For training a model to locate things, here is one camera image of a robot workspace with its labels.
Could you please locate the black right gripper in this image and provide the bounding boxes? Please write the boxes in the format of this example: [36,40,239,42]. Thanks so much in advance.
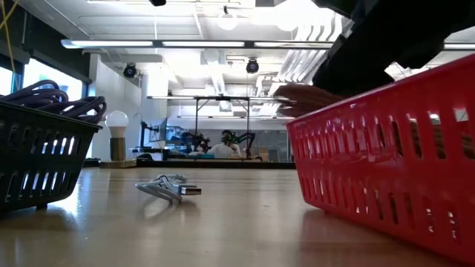
[312,0,475,96]

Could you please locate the red plastic basket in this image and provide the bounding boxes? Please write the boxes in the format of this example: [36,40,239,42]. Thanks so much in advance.
[285,54,475,266]

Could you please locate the background robot rig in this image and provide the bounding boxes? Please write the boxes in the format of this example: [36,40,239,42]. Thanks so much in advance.
[191,95,258,160]

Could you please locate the round white ceiling lamp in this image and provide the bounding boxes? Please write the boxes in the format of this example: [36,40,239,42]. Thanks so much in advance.
[217,5,239,31]

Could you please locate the person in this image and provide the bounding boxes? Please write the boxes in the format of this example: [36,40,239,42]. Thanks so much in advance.
[206,129,243,159]

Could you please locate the long ceiling light bar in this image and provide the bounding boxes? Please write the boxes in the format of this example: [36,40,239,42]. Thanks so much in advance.
[60,39,475,51]

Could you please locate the background monitor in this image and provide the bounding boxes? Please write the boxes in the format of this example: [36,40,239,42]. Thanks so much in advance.
[140,117,168,149]

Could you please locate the white bulb brass lamp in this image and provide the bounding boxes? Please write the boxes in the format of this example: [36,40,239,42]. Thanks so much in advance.
[105,110,130,162]

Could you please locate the black plastic basket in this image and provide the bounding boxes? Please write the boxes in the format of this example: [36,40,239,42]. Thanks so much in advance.
[0,99,104,215]

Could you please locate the light blue USB cable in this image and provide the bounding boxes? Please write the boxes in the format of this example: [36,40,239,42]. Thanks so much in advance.
[134,173,203,204]

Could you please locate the yellow hanging cable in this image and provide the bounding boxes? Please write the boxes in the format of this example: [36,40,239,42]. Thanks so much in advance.
[0,0,19,75]

